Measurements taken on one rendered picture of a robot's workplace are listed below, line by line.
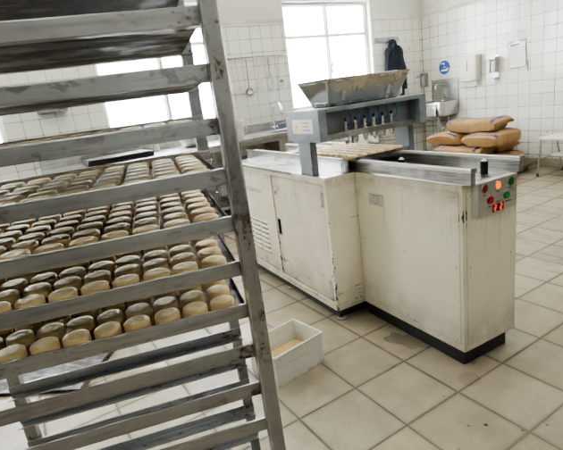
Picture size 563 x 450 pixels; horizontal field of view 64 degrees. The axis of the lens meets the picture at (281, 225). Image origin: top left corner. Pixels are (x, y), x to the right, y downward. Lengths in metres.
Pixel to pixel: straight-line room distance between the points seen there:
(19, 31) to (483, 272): 1.84
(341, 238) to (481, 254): 0.73
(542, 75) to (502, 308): 4.50
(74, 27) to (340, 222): 1.82
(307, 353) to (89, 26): 1.74
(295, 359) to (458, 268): 0.83
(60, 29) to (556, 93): 5.95
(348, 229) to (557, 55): 4.42
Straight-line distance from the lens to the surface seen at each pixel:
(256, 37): 5.74
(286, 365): 2.14
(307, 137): 2.36
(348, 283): 2.52
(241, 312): 0.90
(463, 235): 1.96
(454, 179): 1.93
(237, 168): 0.79
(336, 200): 2.35
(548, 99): 6.43
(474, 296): 2.11
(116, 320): 0.99
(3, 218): 0.85
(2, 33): 0.84
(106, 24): 0.82
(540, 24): 6.49
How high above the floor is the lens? 1.27
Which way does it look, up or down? 16 degrees down
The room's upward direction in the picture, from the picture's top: 8 degrees counter-clockwise
